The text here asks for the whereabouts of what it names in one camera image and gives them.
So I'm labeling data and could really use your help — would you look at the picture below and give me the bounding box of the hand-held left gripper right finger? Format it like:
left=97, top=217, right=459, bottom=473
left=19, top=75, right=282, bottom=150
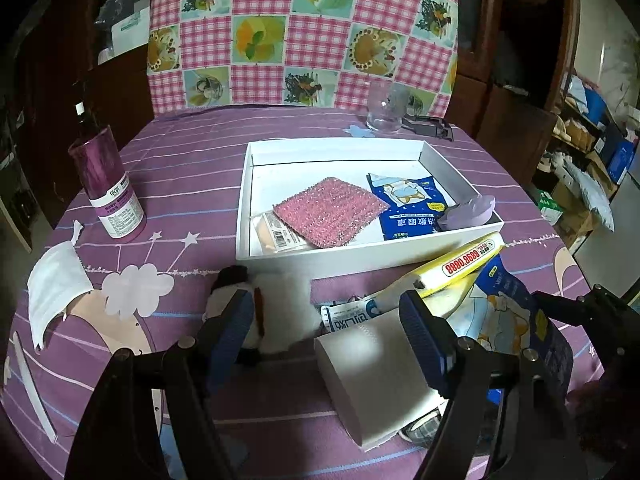
left=398, top=291, right=563, bottom=480

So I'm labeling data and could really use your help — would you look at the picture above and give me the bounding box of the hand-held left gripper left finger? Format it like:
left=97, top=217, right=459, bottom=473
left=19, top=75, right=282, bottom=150
left=65, top=290, right=256, bottom=480

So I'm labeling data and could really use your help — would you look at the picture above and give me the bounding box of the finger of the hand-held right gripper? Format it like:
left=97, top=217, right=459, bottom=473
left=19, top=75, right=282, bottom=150
left=580, top=284, right=640, bottom=361
left=531, top=290, right=601, bottom=398

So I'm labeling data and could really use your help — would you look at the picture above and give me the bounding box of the black and white plush toy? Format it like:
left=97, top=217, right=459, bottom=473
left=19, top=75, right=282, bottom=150
left=202, top=265, right=321, bottom=361

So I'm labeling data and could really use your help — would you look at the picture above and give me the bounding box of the white tissue roll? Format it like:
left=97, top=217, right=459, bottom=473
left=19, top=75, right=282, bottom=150
left=313, top=310, right=448, bottom=449

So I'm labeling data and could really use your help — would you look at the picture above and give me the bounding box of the large blue eye mask packet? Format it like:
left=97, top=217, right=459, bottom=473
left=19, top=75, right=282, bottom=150
left=445, top=255, right=571, bottom=401

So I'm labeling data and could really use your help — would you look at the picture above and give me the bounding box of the white blue wipes packet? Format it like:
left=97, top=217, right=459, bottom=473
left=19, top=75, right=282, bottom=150
left=320, top=295, right=388, bottom=335

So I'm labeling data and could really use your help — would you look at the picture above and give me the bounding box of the green plaid cloth pouch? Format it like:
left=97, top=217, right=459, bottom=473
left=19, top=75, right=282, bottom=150
left=399, top=407, right=443, bottom=448

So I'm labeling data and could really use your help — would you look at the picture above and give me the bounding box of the yellow tube package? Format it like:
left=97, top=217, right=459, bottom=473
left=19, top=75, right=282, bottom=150
left=372, top=232, right=505, bottom=311

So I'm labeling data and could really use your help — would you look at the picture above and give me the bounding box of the beige item clear packet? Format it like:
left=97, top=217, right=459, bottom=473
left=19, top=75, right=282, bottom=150
left=252, top=210, right=313, bottom=256

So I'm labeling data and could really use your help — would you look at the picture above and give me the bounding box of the white cardboard box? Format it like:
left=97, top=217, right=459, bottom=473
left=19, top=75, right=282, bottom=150
left=235, top=138, right=506, bottom=263

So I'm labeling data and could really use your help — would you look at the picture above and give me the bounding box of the lilac soft pad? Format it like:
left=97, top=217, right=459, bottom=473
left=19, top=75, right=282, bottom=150
left=437, top=195, right=497, bottom=231

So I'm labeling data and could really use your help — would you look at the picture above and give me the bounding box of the small blue eye mask packet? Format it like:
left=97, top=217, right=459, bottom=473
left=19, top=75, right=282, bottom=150
left=366, top=172, right=448, bottom=241

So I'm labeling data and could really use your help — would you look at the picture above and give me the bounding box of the pink scouring sponge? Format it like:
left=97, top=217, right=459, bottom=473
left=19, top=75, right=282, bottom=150
left=272, top=176, right=391, bottom=250

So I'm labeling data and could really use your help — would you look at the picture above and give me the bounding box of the person's right hand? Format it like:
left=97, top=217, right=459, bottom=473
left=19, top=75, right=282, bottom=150
left=567, top=377, right=640, bottom=458

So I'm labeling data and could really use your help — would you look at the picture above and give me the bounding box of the grey plastic mailer bag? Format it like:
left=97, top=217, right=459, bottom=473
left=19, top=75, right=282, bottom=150
left=560, top=160, right=613, bottom=231

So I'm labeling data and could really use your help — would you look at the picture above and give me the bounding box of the green white carton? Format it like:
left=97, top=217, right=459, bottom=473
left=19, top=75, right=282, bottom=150
left=537, top=195, right=563, bottom=226

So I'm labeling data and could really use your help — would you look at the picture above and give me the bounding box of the blue cardboard box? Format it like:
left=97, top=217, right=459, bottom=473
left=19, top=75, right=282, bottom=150
left=607, top=137, right=638, bottom=183

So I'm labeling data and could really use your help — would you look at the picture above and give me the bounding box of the white face mask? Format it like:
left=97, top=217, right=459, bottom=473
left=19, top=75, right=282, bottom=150
left=27, top=220, right=95, bottom=351

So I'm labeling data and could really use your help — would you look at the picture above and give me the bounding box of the purple pump bottle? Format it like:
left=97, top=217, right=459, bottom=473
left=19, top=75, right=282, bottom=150
left=67, top=80, right=147, bottom=241

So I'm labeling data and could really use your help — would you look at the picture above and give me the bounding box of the cluttered storage shelf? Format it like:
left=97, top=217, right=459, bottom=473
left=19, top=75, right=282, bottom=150
left=532, top=60, right=640, bottom=256

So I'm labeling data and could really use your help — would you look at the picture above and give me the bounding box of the white paper strip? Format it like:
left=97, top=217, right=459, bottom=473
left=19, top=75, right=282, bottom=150
left=12, top=331, right=58, bottom=443

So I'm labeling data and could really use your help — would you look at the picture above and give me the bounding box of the clear glass cup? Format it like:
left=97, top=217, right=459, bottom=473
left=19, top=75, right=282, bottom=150
left=366, top=81, right=411, bottom=133

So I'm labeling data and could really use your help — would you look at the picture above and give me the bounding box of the dark wooden cabinet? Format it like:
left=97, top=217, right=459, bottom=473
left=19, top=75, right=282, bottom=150
left=10, top=0, right=156, bottom=241
left=450, top=0, right=583, bottom=186

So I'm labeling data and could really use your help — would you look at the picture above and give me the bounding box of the checked patchwork chair cover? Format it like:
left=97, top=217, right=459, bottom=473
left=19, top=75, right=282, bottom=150
left=146, top=0, right=459, bottom=118

